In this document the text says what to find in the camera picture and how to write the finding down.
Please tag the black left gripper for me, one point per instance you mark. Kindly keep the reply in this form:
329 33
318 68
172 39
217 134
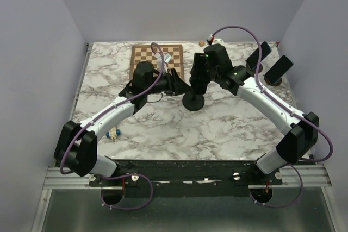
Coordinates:
175 85

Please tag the black round-base phone stand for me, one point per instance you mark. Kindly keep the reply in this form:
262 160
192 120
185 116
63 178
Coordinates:
193 102

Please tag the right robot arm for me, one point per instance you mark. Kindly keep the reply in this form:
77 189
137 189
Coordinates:
299 135

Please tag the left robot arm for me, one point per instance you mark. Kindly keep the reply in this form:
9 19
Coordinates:
76 151

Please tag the round wooden stand right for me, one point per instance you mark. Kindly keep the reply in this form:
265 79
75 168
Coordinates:
278 82

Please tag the small wooden cube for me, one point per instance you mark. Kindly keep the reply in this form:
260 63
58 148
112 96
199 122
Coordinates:
201 43

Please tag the wooden chessboard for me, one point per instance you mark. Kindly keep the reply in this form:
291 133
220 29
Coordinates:
144 53

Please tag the beige blue toy block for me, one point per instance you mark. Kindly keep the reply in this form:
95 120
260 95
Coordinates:
113 133

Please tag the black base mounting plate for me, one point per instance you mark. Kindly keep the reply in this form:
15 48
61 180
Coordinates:
177 179

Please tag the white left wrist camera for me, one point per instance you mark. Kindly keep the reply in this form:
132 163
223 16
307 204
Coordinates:
167 58

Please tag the aluminium rail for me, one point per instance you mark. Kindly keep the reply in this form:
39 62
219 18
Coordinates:
286 177

